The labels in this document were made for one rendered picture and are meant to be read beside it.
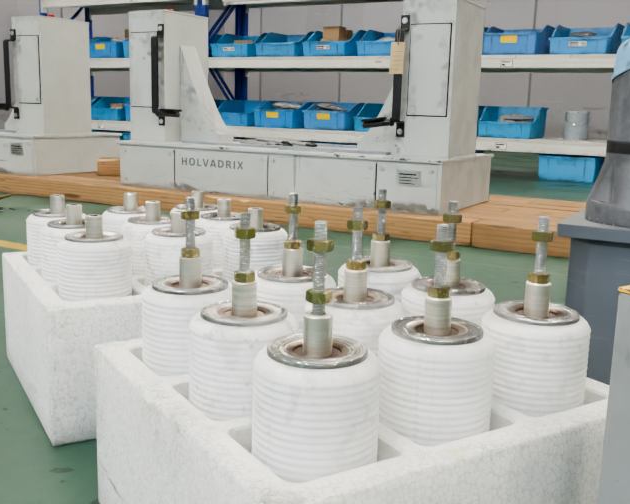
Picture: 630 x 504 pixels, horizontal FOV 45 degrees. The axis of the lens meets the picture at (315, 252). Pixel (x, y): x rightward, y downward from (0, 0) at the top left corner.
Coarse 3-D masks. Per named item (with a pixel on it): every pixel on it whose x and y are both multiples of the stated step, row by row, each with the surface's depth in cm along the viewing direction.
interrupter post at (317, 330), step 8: (328, 312) 57; (304, 320) 56; (312, 320) 56; (320, 320) 56; (328, 320) 56; (304, 328) 56; (312, 328) 56; (320, 328) 56; (328, 328) 56; (304, 336) 56; (312, 336) 56; (320, 336) 56; (328, 336) 56; (304, 344) 57; (312, 344) 56; (320, 344) 56; (328, 344) 56; (304, 352) 57; (312, 352) 56; (320, 352) 56; (328, 352) 56
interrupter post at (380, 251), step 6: (372, 240) 88; (372, 246) 88; (378, 246) 88; (384, 246) 88; (372, 252) 88; (378, 252) 88; (384, 252) 88; (372, 258) 88; (378, 258) 88; (384, 258) 88; (372, 264) 89; (378, 264) 88; (384, 264) 88
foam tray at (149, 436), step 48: (96, 384) 81; (144, 384) 69; (144, 432) 68; (192, 432) 60; (240, 432) 61; (384, 432) 60; (528, 432) 61; (576, 432) 63; (144, 480) 70; (192, 480) 60; (240, 480) 52; (336, 480) 52; (384, 480) 53; (432, 480) 55; (480, 480) 58; (528, 480) 61; (576, 480) 64
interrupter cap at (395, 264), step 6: (366, 258) 92; (390, 258) 92; (396, 258) 92; (390, 264) 90; (396, 264) 89; (402, 264) 89; (408, 264) 89; (372, 270) 86; (378, 270) 86; (384, 270) 85; (390, 270) 86; (396, 270) 86; (402, 270) 86
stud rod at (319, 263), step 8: (320, 224) 55; (320, 232) 55; (320, 256) 55; (320, 264) 56; (320, 272) 56; (320, 280) 56; (312, 288) 56; (320, 288) 56; (312, 304) 56; (320, 304) 56; (312, 312) 56; (320, 312) 56
